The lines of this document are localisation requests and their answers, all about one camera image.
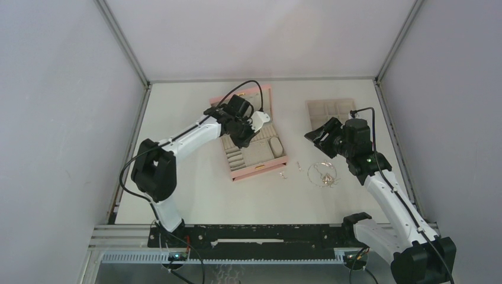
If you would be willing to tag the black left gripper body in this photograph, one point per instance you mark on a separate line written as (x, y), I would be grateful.
(243, 132)

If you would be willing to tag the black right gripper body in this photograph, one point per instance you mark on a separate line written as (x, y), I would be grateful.
(334, 142)

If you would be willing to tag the pink jewelry box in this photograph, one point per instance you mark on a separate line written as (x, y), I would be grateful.
(263, 151)

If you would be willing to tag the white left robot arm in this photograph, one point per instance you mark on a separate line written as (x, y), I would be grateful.
(155, 167)

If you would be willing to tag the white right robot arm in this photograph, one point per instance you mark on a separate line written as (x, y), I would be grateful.
(416, 253)

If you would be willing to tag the beige divided tray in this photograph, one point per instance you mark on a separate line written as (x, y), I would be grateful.
(320, 111)

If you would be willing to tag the beige oval watch pillow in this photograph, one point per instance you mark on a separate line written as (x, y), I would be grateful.
(276, 147)

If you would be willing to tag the small silver earring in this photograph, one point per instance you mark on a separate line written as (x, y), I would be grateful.
(283, 175)

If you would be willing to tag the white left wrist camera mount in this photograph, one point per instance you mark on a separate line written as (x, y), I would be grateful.
(259, 118)

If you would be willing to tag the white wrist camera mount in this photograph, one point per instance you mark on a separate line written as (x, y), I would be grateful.
(259, 118)
(352, 114)

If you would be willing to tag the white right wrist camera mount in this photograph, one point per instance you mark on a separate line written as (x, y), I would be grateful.
(352, 114)

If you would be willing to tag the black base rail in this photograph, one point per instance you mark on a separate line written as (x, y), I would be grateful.
(205, 235)

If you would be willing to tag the white slotted cable duct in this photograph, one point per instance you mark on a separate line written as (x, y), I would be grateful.
(156, 257)

